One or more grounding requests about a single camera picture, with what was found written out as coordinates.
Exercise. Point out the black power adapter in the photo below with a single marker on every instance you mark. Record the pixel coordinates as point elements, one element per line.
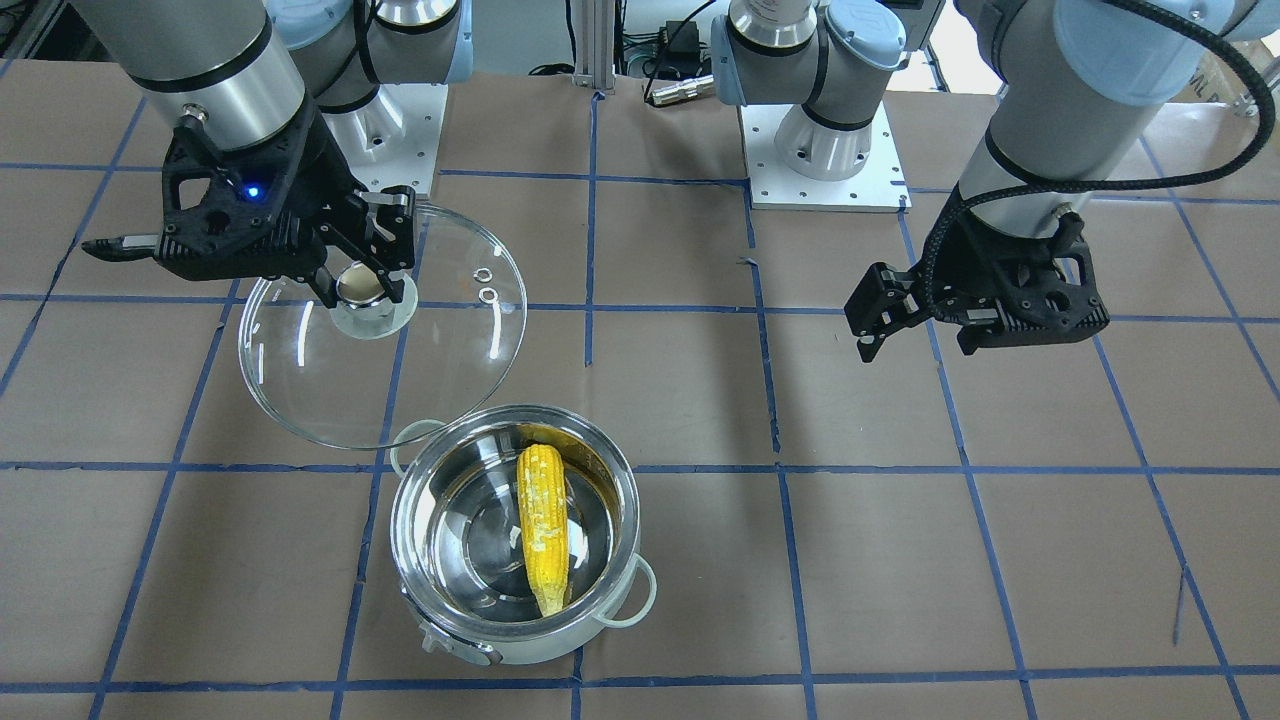
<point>680,39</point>

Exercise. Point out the pale green cooking pot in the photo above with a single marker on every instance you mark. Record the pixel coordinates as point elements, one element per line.
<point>465,557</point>

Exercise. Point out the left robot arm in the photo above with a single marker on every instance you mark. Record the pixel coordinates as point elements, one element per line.
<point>1082,79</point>

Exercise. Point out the silver cable connector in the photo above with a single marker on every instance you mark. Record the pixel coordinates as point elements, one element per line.
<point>683,91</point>

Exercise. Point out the cardboard box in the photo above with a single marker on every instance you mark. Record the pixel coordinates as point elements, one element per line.
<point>1216,83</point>

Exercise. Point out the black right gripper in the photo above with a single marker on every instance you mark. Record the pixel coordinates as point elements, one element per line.
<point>318,188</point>

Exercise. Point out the yellow corn cob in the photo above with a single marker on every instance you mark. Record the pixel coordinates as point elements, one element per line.
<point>542,499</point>

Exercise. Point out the glass pot lid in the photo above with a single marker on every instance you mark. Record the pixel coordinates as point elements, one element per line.
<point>372,372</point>

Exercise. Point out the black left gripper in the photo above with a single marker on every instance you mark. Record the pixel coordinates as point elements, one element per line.
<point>962,262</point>

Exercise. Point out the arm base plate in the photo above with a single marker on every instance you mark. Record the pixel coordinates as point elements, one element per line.
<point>394,139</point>
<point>796,164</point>

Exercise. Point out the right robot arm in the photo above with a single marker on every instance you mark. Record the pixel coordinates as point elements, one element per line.
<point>253,64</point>

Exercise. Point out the aluminium frame post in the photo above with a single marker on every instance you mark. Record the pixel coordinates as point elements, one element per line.
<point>594,27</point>

